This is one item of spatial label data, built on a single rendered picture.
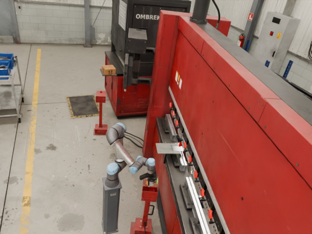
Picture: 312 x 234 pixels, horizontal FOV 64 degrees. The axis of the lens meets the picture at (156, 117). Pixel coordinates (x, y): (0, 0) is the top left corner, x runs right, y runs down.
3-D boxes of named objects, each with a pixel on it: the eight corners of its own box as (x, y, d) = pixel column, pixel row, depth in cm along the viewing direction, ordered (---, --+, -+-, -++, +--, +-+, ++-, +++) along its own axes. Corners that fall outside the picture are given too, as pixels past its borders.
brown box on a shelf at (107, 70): (99, 69, 463) (100, 62, 456) (113, 69, 472) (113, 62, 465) (102, 75, 440) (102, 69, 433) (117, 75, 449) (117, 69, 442)
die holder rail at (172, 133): (164, 119, 366) (165, 113, 361) (168, 119, 367) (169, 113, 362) (171, 140, 325) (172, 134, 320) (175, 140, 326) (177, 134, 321)
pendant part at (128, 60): (124, 75, 389) (125, 53, 370) (131, 76, 391) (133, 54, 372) (122, 88, 352) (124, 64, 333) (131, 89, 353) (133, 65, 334)
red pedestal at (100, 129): (94, 128, 472) (93, 88, 428) (107, 128, 476) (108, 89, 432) (93, 134, 455) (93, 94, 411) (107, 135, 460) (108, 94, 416)
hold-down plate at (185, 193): (179, 185, 261) (179, 183, 260) (184, 185, 262) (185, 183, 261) (186, 210, 236) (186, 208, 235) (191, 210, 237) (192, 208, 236)
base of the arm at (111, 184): (106, 189, 258) (106, 182, 253) (103, 178, 270) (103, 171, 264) (120, 186, 263) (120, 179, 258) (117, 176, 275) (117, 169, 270)
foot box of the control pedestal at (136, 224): (131, 222, 317) (132, 216, 310) (150, 224, 318) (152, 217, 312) (129, 237, 300) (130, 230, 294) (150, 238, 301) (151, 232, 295)
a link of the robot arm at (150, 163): (149, 156, 247) (156, 159, 243) (149, 164, 252) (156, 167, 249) (145, 160, 241) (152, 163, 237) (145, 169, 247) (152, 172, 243)
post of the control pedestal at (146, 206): (141, 222, 305) (146, 191, 276) (146, 222, 305) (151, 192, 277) (141, 226, 300) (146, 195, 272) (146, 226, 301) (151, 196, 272)
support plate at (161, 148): (155, 143, 297) (155, 143, 296) (177, 144, 302) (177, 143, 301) (157, 153, 282) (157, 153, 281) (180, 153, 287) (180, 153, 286)
